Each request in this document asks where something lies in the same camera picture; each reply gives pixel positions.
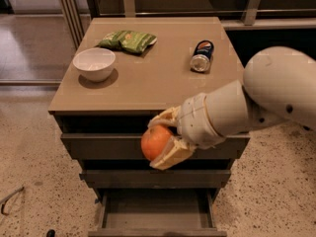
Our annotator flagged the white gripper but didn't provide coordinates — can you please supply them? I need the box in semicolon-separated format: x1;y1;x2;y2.
148;93;225;171

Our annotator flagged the orange fruit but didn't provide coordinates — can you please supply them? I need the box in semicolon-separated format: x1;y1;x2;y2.
141;125;173;161

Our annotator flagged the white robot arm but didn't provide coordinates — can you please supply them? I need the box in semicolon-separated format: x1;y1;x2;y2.
149;46;316;170

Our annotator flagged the grey drawer cabinet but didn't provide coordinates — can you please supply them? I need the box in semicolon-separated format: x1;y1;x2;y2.
47;16;251;237

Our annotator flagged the grey top drawer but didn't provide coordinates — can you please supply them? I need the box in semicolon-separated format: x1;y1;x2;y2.
61;133;250;160

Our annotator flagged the grey middle drawer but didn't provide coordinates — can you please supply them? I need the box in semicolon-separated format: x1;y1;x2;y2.
80;170;231;189

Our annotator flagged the open grey bottom drawer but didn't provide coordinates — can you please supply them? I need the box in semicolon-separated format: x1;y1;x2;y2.
88;189;227;237

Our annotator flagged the blue pepsi can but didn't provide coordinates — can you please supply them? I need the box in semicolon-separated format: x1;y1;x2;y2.
190;39;214;72

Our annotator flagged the green chip bag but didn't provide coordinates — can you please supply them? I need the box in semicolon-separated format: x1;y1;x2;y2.
98;30;157;54

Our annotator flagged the white bowl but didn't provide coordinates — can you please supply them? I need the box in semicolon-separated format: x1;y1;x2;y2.
73;47;116;82

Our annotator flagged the black object on floor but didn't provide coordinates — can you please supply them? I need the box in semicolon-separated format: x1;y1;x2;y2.
46;229;55;237

